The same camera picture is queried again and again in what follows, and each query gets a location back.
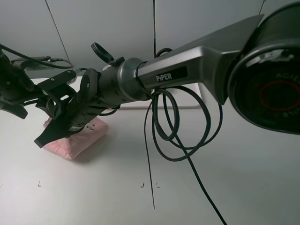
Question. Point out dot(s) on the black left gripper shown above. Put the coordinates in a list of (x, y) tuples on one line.
[(17, 90)]

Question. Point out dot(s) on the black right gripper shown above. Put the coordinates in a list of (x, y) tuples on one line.
[(71, 115)]

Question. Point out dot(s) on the white rectangular plastic tray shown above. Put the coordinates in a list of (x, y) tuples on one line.
[(183, 99)]

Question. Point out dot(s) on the pink towel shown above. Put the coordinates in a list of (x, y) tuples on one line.
[(70, 147)]

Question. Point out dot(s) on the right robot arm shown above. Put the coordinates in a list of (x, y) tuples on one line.
[(255, 63)]

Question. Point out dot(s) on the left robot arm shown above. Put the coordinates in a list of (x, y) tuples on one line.
[(6, 63)]

